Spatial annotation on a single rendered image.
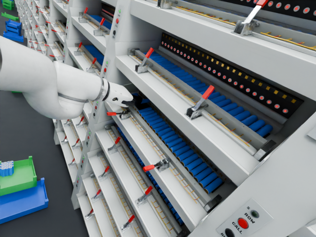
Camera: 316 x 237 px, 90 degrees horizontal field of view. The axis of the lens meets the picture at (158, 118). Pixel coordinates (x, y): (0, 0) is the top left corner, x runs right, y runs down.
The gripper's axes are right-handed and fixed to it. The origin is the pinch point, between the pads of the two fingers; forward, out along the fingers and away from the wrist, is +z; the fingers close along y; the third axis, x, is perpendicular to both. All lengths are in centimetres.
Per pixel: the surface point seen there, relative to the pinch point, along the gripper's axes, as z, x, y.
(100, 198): 12, 64, -5
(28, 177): -11, 102, 46
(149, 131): -1.6, 3.5, -16.8
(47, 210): -1, 106, 19
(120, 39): -11.2, -17.3, 12.8
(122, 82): -1.3, -1.5, 12.9
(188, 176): -0.7, 3.1, -37.3
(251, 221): -8, -5, -53
